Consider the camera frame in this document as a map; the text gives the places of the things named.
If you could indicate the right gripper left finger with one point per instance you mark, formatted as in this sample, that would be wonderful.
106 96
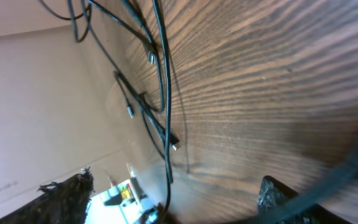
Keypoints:
61 202

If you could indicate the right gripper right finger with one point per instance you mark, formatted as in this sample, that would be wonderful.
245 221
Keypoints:
275 195

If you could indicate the cardboard wall panel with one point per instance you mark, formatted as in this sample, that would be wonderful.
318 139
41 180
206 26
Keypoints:
52 120

